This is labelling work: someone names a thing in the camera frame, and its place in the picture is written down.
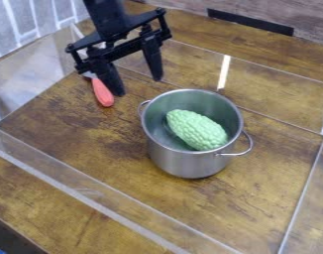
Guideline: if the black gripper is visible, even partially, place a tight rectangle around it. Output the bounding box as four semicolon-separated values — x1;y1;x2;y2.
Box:
67;0;173;96

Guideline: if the green bitter gourd toy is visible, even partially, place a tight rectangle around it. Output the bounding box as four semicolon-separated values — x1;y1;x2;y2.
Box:
167;109;229;151

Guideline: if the silver metal pot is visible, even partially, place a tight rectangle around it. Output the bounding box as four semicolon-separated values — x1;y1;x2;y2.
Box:
138;89;247;179

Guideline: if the black strip on table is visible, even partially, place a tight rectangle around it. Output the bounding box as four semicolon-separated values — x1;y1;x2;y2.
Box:
207;8;294;37

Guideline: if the red handled spatula tool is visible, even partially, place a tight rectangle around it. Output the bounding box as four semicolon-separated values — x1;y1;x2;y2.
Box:
83;71;114;107

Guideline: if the clear acrylic enclosure wall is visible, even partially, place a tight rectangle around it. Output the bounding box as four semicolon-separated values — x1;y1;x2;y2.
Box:
0;24;323;254

